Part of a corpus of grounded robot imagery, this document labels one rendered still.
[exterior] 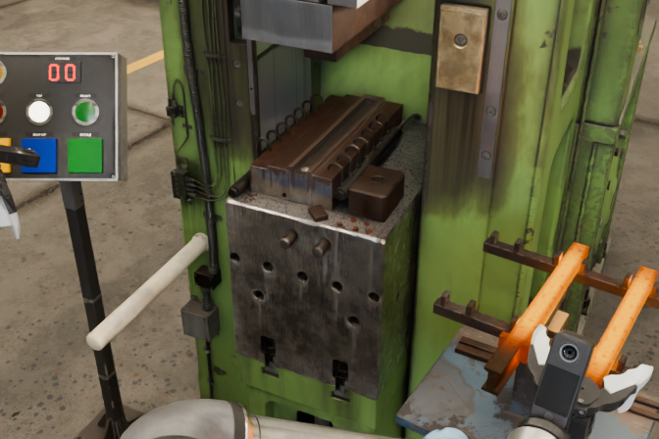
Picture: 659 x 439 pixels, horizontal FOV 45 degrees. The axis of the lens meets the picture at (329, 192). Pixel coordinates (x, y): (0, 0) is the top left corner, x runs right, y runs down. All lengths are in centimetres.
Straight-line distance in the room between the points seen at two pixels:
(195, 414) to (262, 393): 122
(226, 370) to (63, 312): 82
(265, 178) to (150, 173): 207
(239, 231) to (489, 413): 67
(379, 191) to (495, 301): 41
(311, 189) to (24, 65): 68
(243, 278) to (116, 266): 139
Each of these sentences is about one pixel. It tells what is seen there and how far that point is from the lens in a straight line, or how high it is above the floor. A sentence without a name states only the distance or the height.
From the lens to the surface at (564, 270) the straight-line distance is 142.
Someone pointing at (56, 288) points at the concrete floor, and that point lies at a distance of 315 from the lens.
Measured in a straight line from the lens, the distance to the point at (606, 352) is 127.
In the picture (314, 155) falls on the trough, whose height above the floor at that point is 99.
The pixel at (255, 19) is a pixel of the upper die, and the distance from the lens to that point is 161.
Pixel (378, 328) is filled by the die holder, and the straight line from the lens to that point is 176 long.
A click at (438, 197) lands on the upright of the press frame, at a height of 92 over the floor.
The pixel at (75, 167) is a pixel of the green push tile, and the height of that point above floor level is 99.
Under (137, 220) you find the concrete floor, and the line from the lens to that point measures 346.
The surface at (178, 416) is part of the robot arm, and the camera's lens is 87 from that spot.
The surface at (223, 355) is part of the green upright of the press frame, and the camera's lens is 239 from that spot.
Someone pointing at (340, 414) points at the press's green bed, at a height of 38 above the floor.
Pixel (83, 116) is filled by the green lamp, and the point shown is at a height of 108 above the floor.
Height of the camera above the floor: 183
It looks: 31 degrees down
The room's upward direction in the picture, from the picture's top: straight up
